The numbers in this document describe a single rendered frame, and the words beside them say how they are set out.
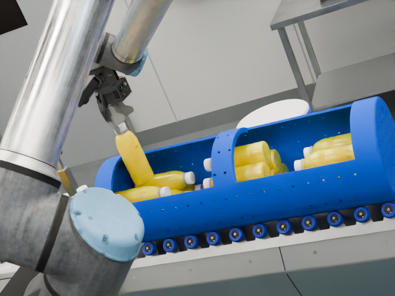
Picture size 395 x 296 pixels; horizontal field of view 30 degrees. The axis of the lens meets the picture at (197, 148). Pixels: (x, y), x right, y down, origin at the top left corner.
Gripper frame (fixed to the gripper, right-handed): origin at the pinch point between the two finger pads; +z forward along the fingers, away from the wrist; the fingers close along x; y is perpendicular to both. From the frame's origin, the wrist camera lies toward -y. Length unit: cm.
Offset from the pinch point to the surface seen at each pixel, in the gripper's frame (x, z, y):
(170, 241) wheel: -10.8, 35.8, 6.2
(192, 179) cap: 4.1, 24.0, 13.6
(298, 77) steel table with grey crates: 239, 79, -20
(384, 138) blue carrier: -4, 20, 76
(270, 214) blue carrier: -13, 31, 42
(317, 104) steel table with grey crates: 246, 102, -17
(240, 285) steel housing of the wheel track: -14, 53, 24
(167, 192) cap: -6.2, 21.7, 9.6
